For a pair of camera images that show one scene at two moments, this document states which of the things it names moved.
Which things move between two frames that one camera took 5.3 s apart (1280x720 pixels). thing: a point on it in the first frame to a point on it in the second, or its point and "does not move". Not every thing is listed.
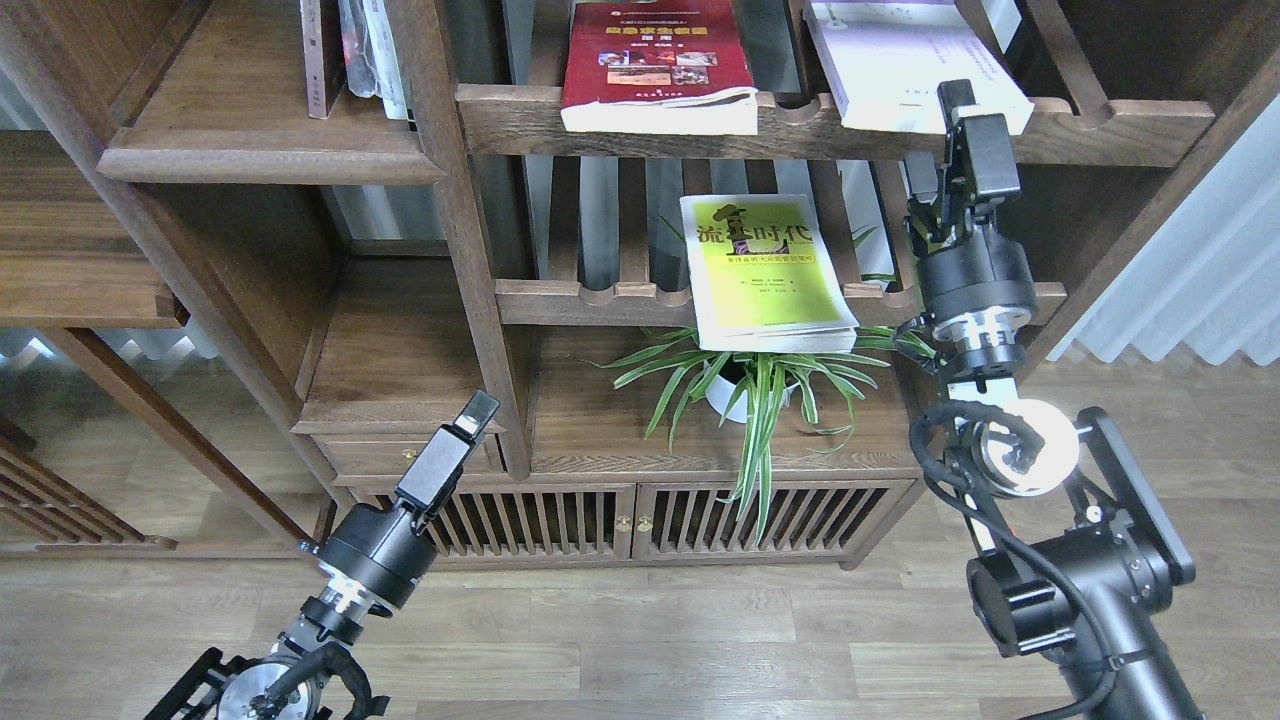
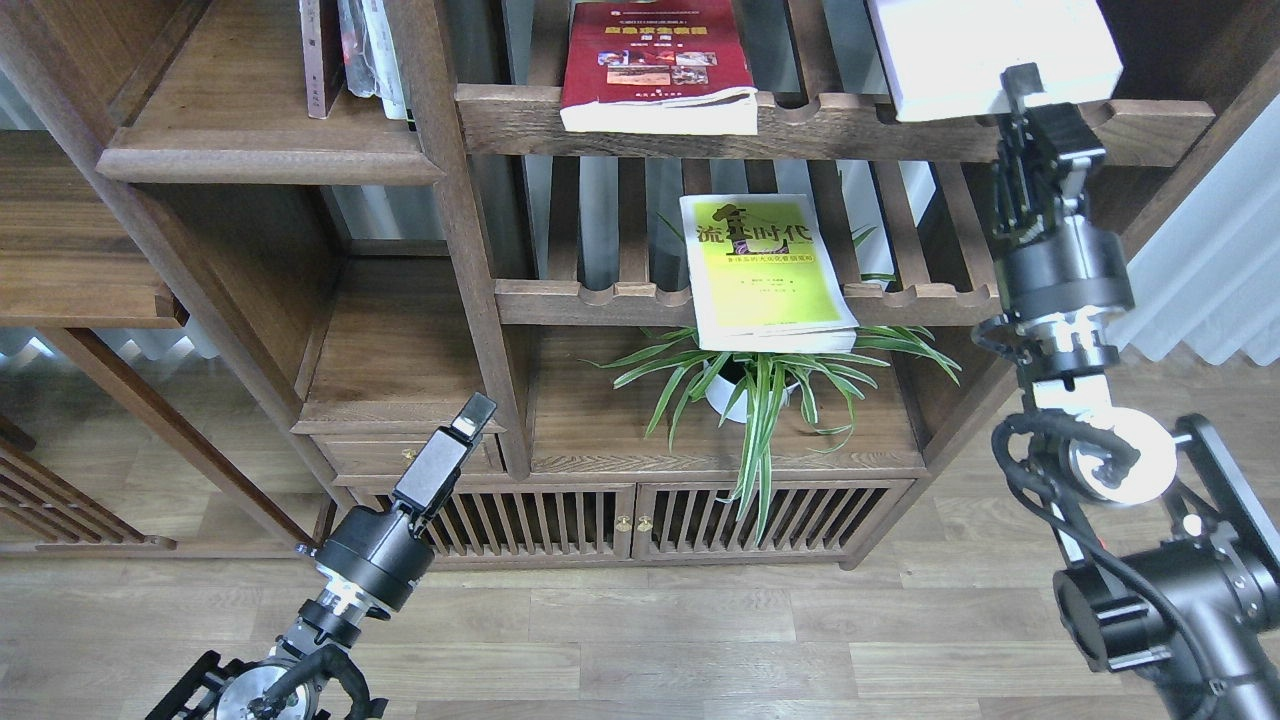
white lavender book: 883,61 to 944,58
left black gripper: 383,553 does not move
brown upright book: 324,55 does not move
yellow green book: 761,278 does not move
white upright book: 383,54 does not move
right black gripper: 973,275 to 1055,260
